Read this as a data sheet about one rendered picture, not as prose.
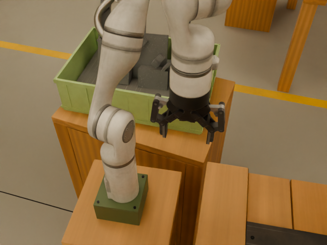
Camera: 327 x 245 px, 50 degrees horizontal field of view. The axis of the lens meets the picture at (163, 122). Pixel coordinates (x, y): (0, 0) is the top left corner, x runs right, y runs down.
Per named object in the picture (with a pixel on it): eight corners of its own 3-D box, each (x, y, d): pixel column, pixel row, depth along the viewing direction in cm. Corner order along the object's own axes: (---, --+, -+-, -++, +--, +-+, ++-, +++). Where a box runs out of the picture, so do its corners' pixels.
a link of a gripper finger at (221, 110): (217, 110, 65) (214, 131, 69) (227, 111, 65) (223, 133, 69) (219, 100, 67) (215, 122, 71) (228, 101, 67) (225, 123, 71)
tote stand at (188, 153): (81, 211, 207) (50, 116, 150) (120, 148, 241) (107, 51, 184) (191, 252, 189) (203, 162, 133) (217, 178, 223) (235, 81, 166)
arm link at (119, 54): (115, 28, 86) (150, 38, 83) (100, 130, 95) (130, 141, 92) (94, 28, 78) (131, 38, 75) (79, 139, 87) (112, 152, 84)
